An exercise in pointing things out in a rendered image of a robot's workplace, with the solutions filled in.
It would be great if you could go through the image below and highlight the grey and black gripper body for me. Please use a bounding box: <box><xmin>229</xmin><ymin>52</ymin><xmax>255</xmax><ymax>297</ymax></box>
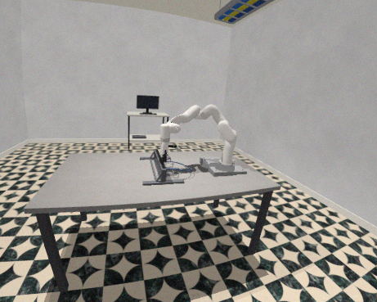
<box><xmin>160</xmin><ymin>142</ymin><xmax>169</xmax><ymax>155</ymax></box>

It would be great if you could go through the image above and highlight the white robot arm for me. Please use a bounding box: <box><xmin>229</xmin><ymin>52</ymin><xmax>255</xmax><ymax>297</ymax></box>
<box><xmin>160</xmin><ymin>105</ymin><xmax>237</xmax><ymax>165</ymax></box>

